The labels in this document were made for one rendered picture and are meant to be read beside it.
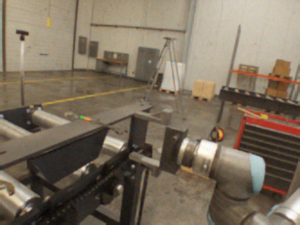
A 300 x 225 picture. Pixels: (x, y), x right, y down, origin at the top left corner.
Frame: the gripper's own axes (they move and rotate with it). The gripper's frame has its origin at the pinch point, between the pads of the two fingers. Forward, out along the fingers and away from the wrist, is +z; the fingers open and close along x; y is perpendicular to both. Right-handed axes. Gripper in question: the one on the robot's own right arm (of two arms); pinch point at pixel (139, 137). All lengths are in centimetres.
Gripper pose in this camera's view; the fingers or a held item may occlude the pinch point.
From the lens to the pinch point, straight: 58.2
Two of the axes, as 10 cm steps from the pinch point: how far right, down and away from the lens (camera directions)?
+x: -1.4, 9.5, 2.7
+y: -4.3, 1.9, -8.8
